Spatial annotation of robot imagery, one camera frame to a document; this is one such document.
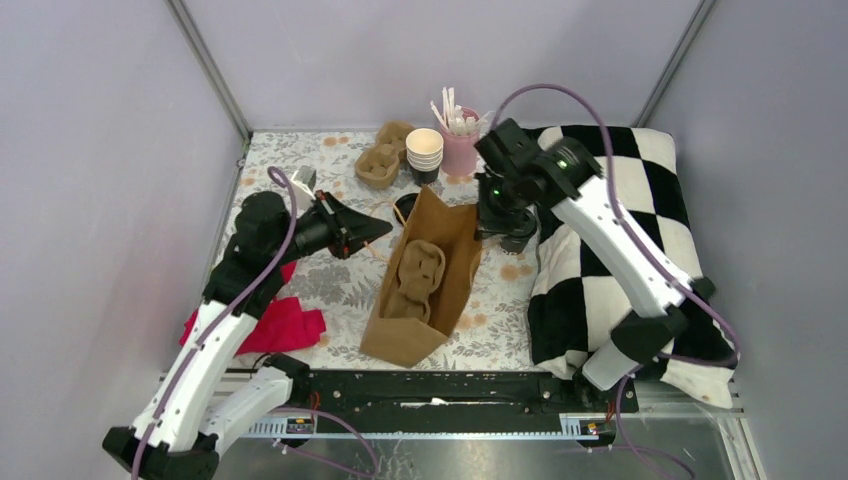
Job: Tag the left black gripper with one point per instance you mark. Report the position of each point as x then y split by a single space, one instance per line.
345 224

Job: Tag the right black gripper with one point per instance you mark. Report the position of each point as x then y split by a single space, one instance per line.
489 224

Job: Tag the black paper coffee cup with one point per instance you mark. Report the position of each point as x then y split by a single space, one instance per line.
515 243

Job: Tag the stack of black lids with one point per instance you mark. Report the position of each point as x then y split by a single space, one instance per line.
403 206

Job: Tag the brown paper bag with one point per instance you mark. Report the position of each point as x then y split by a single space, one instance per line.
406 342

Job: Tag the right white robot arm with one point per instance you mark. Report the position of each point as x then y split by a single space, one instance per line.
566 179

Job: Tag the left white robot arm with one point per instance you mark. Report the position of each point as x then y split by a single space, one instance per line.
180 435

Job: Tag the brown cardboard cup carrier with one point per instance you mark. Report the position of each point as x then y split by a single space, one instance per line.
378 166

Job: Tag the pink straw holder cup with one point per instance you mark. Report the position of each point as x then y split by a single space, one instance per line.
459 153

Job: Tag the stack of paper cups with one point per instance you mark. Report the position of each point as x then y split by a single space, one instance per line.
424 154

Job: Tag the wrapped paper straws bundle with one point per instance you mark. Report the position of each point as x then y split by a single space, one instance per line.
456 119

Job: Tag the black white checkered pillow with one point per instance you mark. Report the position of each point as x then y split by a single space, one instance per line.
575 301

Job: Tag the floral table mat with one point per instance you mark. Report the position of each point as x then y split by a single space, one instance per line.
492 332

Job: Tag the red cloth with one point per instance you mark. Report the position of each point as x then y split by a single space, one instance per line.
284 327

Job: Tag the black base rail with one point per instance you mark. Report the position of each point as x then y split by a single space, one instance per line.
462 402

